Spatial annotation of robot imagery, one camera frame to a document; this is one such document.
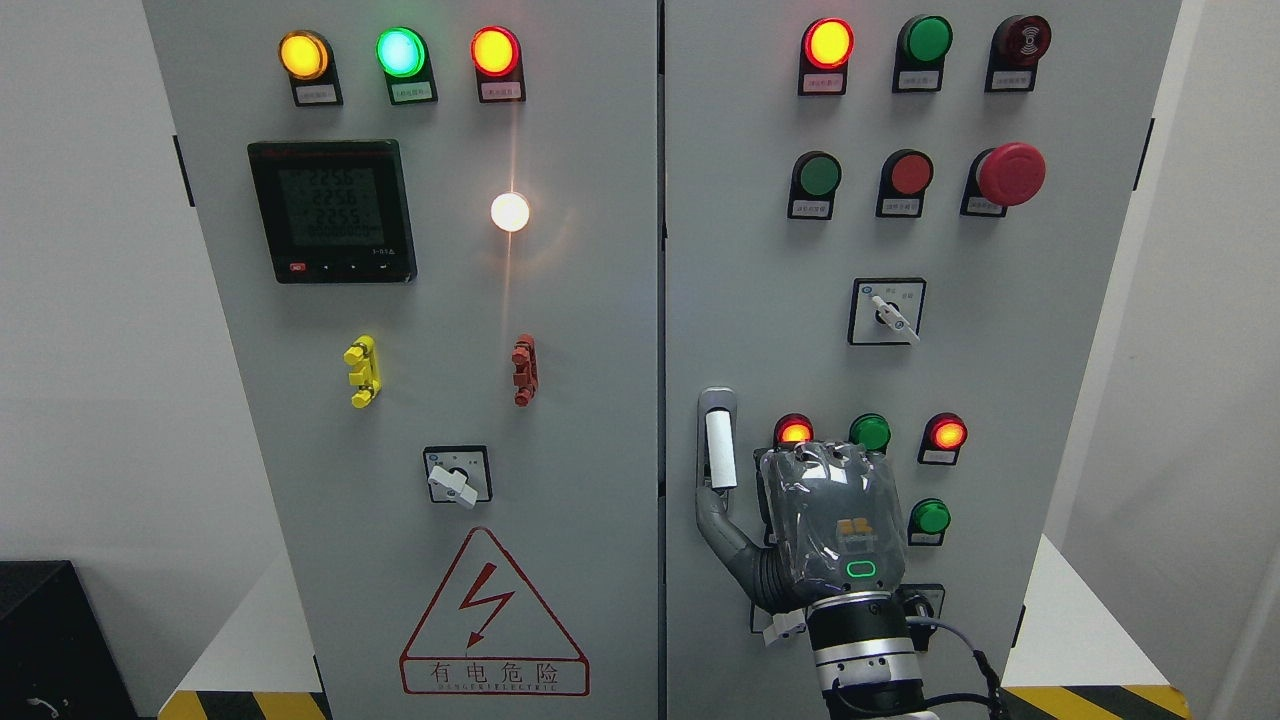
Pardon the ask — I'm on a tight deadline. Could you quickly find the black digital power meter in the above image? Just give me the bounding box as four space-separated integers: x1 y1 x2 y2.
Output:
247 138 417 284

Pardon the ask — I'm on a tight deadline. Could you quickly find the green push button top row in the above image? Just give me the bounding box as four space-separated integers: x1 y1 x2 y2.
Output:
892 15 954 94

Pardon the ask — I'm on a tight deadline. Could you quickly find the dark red buzzer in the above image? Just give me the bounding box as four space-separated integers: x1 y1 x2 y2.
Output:
984 14 1052 94

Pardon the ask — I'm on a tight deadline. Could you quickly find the white rotary switch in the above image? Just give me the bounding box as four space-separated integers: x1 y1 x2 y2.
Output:
748 603 806 647
847 277 927 345

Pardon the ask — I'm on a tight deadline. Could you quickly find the red emergency stop mushroom button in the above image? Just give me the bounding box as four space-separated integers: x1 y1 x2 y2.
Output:
960 142 1046 218

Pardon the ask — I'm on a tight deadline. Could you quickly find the black box lower left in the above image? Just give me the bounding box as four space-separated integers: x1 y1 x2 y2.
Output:
1 560 137 719

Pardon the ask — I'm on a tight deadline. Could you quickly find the green push button lower right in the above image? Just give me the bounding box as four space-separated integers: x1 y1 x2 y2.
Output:
908 498 952 547

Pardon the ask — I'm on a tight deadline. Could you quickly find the white lit indicator lamp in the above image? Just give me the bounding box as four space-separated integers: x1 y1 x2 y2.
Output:
490 191 531 233

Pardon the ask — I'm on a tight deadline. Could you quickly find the white rotary switch bottom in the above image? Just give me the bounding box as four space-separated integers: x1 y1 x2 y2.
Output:
748 603 806 647

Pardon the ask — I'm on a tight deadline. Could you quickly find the silver door lock handle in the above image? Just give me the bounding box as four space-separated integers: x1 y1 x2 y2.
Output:
695 387 739 498

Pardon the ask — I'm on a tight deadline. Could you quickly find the green push button second row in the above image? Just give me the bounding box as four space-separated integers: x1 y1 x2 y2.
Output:
787 151 842 222

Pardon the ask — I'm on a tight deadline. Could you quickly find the red lit indicator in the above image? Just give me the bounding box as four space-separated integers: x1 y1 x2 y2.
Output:
773 413 814 448
916 413 968 466

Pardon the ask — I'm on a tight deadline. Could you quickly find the black key selector switch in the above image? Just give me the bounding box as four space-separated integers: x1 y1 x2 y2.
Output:
893 583 945 653

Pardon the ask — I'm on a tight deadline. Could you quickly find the grey black arm cable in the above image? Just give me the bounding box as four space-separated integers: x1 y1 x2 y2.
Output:
905 616 1009 720

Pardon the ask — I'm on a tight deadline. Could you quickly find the yellow indicator light top left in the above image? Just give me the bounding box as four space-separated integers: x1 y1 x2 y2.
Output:
278 29 343 108

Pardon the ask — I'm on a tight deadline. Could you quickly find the white rotary switch upper right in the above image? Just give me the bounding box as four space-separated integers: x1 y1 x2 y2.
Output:
847 277 927 345

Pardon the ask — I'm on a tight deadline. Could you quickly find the white platform with hazard stripes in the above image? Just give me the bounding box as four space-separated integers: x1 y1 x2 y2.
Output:
160 538 1190 719

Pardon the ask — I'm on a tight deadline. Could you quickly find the green indicator lower middle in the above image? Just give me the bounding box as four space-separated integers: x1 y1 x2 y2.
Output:
847 413 892 452

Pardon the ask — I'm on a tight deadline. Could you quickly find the grey right cabinet door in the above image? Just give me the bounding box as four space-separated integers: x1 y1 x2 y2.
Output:
664 1 1181 719

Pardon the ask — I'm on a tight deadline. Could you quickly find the red electric danger warning sticker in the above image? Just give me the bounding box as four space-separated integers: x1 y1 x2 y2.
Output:
399 527 590 696

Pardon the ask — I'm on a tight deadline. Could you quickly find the red lit indicator right door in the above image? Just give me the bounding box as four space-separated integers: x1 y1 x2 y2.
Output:
797 17 856 97

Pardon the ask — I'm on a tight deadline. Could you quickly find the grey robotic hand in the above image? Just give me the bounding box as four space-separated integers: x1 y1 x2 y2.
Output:
695 442 908 614

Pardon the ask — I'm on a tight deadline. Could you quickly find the green lit indicator light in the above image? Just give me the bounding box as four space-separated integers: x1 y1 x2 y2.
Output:
375 26 438 106

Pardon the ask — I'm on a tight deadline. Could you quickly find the red lit indicator lower right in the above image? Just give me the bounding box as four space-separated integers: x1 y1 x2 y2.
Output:
916 413 968 466

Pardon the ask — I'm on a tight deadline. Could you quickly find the red-orange indicator light left door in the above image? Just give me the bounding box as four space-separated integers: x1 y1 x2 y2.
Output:
470 26 527 102

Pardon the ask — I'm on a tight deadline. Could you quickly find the red push button second row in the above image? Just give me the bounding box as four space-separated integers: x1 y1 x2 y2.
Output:
876 149 934 218

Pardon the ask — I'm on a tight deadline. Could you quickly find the white rotary switch left door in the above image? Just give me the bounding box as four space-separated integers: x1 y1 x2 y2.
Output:
422 445 492 509

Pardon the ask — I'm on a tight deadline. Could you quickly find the grey left cabinet door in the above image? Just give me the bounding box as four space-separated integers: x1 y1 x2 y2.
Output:
143 1 660 719

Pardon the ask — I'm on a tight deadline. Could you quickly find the grey cabinet door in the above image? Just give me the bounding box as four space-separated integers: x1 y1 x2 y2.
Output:
143 1 660 719
664 1 1181 719

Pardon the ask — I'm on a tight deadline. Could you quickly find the red lit indicator lower left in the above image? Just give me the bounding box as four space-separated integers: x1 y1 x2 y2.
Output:
773 413 814 448

